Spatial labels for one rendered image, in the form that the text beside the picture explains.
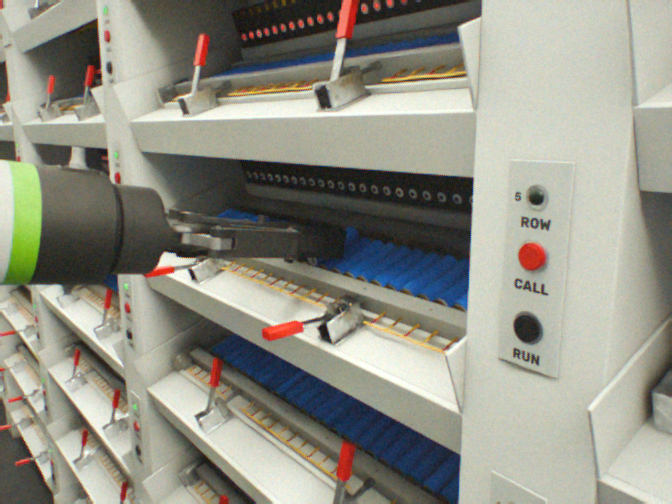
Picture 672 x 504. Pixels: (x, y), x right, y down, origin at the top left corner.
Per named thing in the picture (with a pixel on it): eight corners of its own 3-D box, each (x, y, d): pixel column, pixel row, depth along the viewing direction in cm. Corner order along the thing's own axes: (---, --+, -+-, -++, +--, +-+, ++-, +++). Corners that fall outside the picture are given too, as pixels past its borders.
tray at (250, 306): (474, 463, 42) (447, 355, 38) (149, 287, 88) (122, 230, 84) (615, 315, 52) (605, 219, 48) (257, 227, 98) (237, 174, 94)
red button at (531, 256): (540, 273, 33) (542, 245, 33) (516, 268, 34) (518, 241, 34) (550, 270, 34) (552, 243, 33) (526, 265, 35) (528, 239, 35)
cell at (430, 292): (478, 277, 55) (432, 313, 52) (462, 273, 56) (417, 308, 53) (474, 260, 54) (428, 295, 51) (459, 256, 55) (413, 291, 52)
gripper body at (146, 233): (126, 187, 45) (235, 198, 50) (93, 179, 51) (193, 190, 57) (117, 284, 45) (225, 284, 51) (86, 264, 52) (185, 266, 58)
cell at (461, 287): (496, 281, 53) (450, 319, 50) (480, 277, 55) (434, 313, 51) (493, 264, 53) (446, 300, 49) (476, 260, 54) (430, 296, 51)
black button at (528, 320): (535, 345, 34) (537, 319, 34) (511, 338, 35) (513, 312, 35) (545, 342, 35) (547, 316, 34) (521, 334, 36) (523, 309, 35)
